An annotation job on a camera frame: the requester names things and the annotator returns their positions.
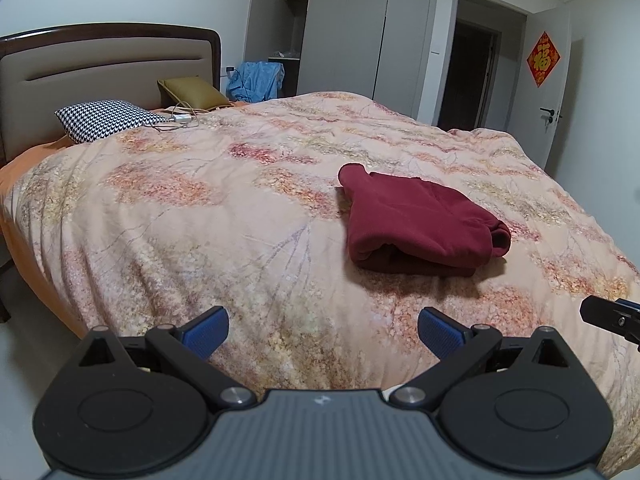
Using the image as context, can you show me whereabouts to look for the grey wardrobe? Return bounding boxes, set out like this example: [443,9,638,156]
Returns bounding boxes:
[243,0,441,121]

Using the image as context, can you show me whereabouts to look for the red diamond door decoration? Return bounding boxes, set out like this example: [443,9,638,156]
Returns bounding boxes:
[526,31,561,88]

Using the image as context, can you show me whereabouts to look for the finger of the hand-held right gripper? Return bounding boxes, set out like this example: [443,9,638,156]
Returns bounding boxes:
[580,295,640,346]

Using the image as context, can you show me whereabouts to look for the open grey wardrobe door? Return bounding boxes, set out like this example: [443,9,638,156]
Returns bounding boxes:
[243,0,278,68]

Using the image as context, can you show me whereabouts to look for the wooden padded bed headboard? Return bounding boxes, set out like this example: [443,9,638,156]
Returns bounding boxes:
[0,23,222,166]

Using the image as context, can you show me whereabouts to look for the floral pink quilt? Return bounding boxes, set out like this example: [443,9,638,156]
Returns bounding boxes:
[10,91,640,478]

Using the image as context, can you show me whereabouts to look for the white charger with cable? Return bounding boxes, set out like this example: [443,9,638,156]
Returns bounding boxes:
[155,102,198,129]

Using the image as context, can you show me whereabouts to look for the blue clothing heap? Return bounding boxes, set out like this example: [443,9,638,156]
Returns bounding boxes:
[226,60,286,103]

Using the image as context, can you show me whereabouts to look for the houndstooth pillow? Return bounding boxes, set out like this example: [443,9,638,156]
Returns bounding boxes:
[54,100,171,145]

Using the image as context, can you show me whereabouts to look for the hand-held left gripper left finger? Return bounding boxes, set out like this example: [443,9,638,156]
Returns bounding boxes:
[72,306,258,409]

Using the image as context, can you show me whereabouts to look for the maroon sweater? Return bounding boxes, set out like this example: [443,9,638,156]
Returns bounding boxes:
[337,162,512,278]

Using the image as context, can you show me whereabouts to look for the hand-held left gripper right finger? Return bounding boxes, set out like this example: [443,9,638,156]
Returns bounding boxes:
[387,306,572,408]

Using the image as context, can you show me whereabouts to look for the olive green pillow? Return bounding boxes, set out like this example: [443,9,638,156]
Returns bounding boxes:
[157,76,233,110]

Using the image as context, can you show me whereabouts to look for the white room door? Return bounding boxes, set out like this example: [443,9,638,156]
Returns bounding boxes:
[515,5,583,176]

